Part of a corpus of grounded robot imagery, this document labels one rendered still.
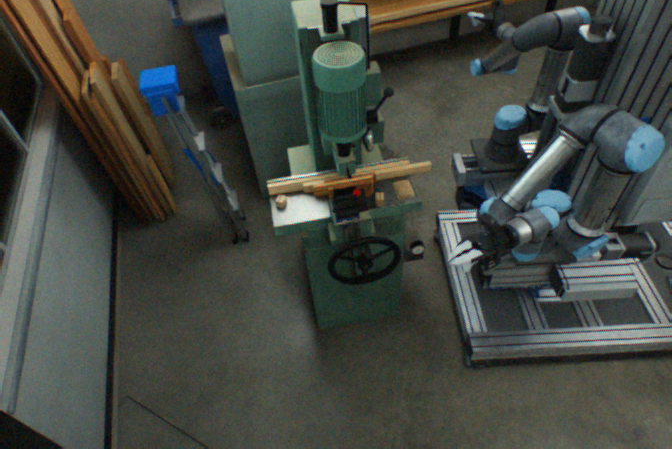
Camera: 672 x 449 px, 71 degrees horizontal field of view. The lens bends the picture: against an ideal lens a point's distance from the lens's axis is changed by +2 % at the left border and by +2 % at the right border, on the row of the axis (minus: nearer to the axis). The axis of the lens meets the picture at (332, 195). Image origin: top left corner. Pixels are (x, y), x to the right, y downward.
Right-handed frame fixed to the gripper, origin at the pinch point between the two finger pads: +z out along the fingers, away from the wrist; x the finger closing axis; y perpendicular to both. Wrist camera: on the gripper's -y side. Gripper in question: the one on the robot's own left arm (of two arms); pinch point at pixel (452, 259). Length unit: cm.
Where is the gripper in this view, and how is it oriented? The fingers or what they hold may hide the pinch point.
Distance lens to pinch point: 131.2
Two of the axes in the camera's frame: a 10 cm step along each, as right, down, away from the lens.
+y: 1.3, 7.6, 6.4
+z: -8.8, 3.8, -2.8
